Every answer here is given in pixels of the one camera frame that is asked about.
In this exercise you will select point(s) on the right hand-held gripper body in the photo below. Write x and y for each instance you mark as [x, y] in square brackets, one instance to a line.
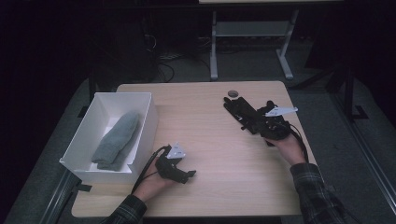
[277, 129]

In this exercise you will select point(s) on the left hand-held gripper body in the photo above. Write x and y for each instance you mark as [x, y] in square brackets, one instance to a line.
[169, 165]

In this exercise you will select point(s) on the plain grey mitten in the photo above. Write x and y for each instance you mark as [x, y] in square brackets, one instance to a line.
[110, 166]

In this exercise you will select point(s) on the white box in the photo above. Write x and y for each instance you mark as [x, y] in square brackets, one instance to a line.
[90, 130]

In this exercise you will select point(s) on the person's right hand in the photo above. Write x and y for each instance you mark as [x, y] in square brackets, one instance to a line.
[291, 149]

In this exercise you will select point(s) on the person's left hand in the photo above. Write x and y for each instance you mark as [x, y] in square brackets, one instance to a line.
[149, 185]

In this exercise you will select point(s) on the round grey table grommet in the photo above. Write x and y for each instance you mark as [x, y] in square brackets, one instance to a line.
[233, 93]

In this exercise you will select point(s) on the black floor bracket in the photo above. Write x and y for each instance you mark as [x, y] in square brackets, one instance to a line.
[361, 113]

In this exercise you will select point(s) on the grey metal desk frame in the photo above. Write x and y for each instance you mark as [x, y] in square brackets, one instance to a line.
[252, 28]

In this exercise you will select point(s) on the aluminium floor rail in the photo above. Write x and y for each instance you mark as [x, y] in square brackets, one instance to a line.
[367, 155]
[57, 199]

